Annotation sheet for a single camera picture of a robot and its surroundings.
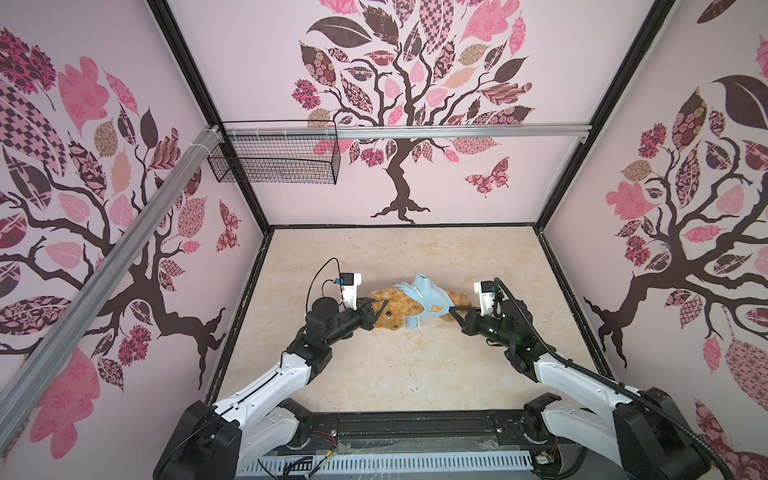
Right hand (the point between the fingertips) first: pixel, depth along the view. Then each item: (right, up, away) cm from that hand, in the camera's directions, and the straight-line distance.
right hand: (452, 306), depth 82 cm
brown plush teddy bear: (-15, +1, -6) cm, 16 cm away
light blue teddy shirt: (-5, +2, -4) cm, 7 cm away
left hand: (-18, +2, -5) cm, 19 cm away
